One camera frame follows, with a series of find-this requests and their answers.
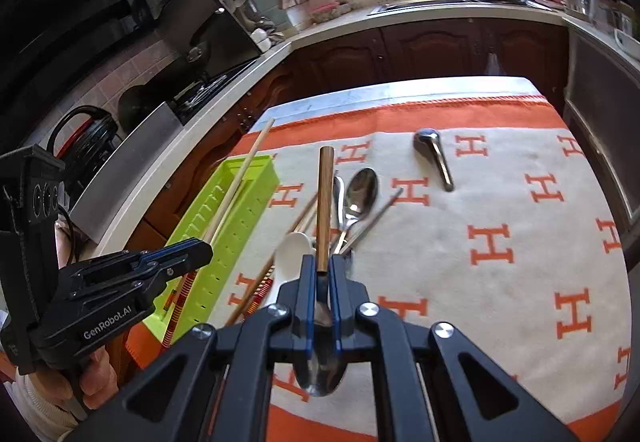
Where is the left hand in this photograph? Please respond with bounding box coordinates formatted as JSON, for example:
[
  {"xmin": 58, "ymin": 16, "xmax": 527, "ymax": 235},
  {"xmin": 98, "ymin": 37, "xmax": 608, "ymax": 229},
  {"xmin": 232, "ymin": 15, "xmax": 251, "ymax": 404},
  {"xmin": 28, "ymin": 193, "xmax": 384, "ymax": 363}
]
[{"xmin": 29, "ymin": 347, "xmax": 118, "ymax": 410}]

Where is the orange and cream blanket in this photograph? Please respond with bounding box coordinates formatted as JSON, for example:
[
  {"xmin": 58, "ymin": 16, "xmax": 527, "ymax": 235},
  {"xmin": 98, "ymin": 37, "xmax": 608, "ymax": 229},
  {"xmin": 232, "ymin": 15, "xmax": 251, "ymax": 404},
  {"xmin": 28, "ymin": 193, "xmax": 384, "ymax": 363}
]
[{"xmin": 209, "ymin": 95, "xmax": 631, "ymax": 441}]

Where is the pale cream chopstick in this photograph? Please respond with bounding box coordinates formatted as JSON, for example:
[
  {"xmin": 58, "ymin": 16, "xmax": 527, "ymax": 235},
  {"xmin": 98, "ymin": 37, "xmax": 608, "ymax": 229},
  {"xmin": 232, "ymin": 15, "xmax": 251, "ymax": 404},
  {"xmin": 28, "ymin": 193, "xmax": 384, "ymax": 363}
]
[{"xmin": 224, "ymin": 193, "xmax": 318, "ymax": 326}]

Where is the steel soup spoon curved handle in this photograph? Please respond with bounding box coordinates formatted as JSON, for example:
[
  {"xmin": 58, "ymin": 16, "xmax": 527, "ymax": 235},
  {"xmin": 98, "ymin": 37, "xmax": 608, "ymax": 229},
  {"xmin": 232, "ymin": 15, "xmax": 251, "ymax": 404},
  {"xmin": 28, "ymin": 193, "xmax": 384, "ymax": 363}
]
[{"xmin": 413, "ymin": 128, "xmax": 454, "ymax": 192}]

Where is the black stove range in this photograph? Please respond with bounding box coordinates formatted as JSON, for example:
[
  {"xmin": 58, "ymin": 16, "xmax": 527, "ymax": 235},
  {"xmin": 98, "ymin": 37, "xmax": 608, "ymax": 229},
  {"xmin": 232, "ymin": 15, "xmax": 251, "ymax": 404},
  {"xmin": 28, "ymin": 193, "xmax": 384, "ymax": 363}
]
[{"xmin": 117, "ymin": 0, "xmax": 264, "ymax": 134}]

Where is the steel chopstick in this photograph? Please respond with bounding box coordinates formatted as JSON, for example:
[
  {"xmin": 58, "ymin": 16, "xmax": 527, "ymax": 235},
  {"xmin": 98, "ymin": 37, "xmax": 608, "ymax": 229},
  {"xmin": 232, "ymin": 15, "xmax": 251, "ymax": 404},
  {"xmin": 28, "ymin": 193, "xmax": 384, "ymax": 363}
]
[{"xmin": 338, "ymin": 189, "xmax": 404, "ymax": 256}]

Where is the green plastic utensil tray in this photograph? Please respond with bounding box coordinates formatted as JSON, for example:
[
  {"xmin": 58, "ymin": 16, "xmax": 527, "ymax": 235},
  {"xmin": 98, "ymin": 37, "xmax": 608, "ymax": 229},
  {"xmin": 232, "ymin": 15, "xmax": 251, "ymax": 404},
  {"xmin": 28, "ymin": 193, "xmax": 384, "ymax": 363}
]
[{"xmin": 167, "ymin": 154, "xmax": 279, "ymax": 339}]

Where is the pale chopstick red striped end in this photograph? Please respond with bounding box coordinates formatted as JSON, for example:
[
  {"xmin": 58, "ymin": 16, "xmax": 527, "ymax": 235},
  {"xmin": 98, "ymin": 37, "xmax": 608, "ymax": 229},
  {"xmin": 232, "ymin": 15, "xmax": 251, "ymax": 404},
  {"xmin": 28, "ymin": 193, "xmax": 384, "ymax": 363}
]
[{"xmin": 162, "ymin": 117, "xmax": 276, "ymax": 349}]

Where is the wooden handled steel spoon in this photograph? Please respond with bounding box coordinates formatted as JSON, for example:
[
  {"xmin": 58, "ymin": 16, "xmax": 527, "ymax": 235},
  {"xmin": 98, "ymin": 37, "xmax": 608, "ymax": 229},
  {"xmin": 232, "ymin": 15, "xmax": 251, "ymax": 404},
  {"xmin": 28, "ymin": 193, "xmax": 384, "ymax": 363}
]
[{"xmin": 293, "ymin": 145, "xmax": 345, "ymax": 396}]

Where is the white ceramic soup spoon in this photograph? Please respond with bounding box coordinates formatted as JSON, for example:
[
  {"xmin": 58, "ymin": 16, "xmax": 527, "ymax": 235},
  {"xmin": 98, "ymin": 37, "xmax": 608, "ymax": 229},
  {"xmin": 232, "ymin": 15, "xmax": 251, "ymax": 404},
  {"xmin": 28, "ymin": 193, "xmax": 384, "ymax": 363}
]
[{"xmin": 272, "ymin": 232, "xmax": 314, "ymax": 296}]

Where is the large steel tablespoon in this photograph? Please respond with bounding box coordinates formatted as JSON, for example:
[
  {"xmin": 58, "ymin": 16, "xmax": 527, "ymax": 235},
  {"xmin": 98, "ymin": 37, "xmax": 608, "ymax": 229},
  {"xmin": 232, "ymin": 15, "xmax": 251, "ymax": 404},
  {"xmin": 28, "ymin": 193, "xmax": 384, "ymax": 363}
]
[{"xmin": 342, "ymin": 167, "xmax": 378, "ymax": 247}]

